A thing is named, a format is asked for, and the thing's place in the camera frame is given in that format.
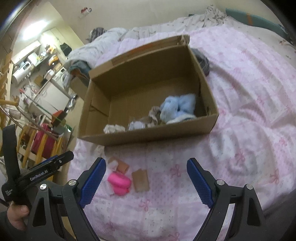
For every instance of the pink foam heart toy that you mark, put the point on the pink foam heart toy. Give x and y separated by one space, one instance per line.
120 183

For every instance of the white floral duvet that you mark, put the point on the white floral duvet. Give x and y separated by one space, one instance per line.
101 40

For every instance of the teal headboard cushion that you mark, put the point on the teal headboard cushion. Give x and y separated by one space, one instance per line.
257 21

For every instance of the pink bow-print quilt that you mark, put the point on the pink bow-print quilt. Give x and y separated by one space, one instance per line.
252 142

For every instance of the person left hand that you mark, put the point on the person left hand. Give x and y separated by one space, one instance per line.
16 214

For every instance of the yellow wooden rack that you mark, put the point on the yellow wooden rack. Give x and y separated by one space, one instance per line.
35 146

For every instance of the open cardboard box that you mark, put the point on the open cardboard box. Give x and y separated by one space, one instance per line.
126 87

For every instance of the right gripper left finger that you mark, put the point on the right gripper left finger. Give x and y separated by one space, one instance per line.
89 181

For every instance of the white washing machine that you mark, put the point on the white washing machine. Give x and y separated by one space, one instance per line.
58 79

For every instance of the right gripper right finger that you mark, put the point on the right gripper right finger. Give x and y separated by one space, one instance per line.
203 182

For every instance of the dark grey striped garment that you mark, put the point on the dark grey striped garment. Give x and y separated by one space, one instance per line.
203 61

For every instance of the wall hook with red item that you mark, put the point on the wall hook with red item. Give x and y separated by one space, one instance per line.
84 12

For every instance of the white water heater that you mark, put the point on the white water heater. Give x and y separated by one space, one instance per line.
21 73

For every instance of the orange-brown cylinder toy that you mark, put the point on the orange-brown cylinder toy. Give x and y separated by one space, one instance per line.
121 166

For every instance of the light blue fluffy scrunchie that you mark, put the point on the light blue fluffy scrunchie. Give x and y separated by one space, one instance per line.
176 109

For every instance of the cream fabric piece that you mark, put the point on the cream fabric piece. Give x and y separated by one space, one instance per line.
113 129

